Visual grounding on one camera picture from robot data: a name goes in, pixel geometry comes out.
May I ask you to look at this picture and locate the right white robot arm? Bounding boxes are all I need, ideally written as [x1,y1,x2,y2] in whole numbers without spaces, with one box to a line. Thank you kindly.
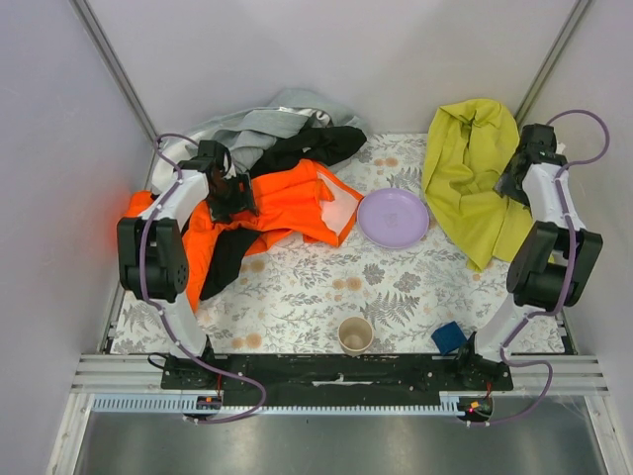
[455,124,603,374]

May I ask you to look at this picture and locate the orange cloth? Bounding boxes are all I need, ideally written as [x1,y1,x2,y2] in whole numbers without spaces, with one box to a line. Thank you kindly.
[123,159,363,309]

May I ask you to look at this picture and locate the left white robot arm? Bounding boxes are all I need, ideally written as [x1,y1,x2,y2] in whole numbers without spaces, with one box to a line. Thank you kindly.
[117,135,258,358]

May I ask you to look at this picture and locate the purple plate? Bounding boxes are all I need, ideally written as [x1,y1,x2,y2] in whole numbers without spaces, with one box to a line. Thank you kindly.
[357,188,430,249]

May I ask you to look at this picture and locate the yellow cloth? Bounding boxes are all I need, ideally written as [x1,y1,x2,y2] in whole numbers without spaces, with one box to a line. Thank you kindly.
[421,98,532,271]

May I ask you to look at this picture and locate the grey cloth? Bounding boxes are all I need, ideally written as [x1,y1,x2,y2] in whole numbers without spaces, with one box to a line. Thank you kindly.
[159,89,368,173]

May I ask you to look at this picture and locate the blue cube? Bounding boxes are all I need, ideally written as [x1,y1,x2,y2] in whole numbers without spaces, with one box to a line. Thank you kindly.
[431,321,467,356]

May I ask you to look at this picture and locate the floral table mat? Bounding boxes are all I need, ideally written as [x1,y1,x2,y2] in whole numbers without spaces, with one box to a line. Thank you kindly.
[109,131,568,355]

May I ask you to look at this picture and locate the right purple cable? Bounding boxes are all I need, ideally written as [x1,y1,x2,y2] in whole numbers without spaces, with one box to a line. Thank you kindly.
[464,109,611,427]

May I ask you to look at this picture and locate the purple cable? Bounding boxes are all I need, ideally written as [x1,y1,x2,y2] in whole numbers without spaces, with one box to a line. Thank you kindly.
[139,133,268,427]
[464,109,611,427]

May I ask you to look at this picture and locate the black cloth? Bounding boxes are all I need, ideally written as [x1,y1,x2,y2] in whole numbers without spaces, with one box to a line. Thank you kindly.
[250,126,367,177]
[200,228,261,301]

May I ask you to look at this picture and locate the beige paper cup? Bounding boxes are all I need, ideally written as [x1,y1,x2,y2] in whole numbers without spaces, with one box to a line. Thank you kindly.
[337,317,374,357]

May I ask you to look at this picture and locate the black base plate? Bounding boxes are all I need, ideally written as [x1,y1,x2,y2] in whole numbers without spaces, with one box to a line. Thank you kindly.
[160,353,513,407]

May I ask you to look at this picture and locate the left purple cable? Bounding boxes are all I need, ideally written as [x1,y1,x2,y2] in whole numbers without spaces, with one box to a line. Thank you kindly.
[139,133,268,427]

